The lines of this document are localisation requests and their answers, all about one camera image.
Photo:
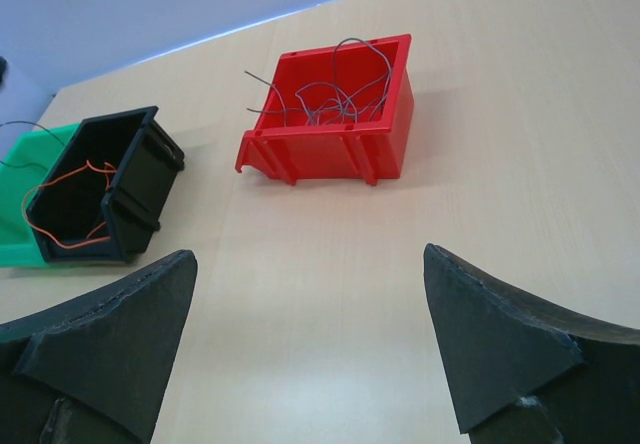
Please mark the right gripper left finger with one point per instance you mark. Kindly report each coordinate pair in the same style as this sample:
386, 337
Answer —
94, 369

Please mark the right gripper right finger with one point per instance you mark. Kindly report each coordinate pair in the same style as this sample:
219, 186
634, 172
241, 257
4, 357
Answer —
521, 369

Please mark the black plastic bin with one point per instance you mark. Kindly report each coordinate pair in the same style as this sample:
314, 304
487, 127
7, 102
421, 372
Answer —
102, 200

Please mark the green plastic bin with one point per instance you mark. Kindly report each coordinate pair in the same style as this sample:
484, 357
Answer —
26, 166

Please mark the red plastic bin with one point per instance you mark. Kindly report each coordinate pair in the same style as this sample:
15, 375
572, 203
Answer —
337, 112

